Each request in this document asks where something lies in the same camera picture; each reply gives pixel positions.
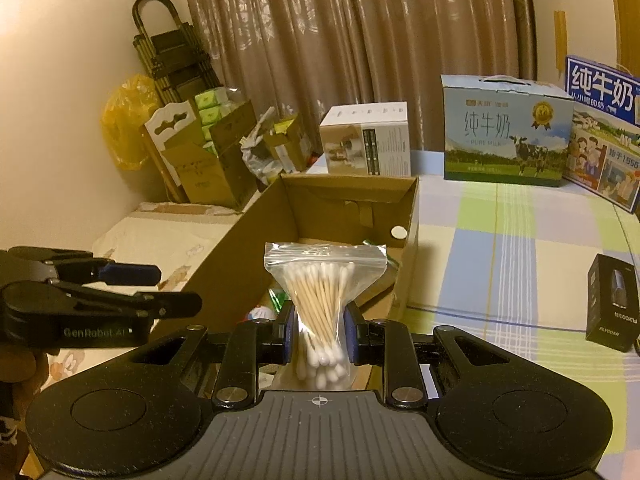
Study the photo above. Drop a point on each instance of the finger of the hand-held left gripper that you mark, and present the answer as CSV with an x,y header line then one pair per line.
x,y
170,304
125,273

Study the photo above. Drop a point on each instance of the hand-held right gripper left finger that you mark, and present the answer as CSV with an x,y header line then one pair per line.
x,y
287,332

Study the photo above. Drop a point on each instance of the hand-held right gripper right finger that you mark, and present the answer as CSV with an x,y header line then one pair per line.
x,y
351,335

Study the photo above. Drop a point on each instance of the clear bag of cotton swabs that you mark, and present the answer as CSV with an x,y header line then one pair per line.
x,y
320,295

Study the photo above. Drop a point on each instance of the person's left hand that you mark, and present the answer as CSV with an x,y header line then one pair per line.
x,y
25,367

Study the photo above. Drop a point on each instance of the white round object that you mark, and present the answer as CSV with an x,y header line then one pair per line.
x,y
260,314

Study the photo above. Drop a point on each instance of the green packet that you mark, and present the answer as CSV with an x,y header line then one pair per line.
x,y
276,299

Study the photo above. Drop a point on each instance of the printed beige bed sheet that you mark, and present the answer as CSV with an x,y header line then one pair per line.
x,y
165,240

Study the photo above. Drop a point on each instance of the cardboard box of green packets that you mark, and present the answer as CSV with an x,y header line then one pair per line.
x,y
215,155

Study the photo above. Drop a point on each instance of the yellow plastic bag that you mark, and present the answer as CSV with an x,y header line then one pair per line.
x,y
125,122

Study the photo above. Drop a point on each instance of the checkered tablecloth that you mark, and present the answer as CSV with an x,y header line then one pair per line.
x,y
500,260

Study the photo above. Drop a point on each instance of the clear bag of clutter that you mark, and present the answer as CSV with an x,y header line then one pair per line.
x,y
259,150

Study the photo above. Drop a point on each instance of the small brown cardboard box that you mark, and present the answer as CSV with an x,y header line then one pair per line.
x,y
287,145

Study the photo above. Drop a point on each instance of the white product box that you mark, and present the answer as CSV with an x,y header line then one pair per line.
x,y
365,140

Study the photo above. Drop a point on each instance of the dark folding hand cart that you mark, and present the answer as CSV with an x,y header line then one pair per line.
x,y
167,55

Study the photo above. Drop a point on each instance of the light blue milk carton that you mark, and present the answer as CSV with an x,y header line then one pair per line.
x,y
505,132

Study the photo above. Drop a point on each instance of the black product box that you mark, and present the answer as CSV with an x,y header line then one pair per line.
x,y
616,305

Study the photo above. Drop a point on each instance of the brown patterned curtain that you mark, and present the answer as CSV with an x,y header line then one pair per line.
x,y
350,35

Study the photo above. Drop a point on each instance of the dark blue milk carton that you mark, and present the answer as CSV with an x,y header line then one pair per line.
x,y
605,130

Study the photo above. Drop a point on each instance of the yellow curtain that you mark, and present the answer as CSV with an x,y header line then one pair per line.
x,y
627,10

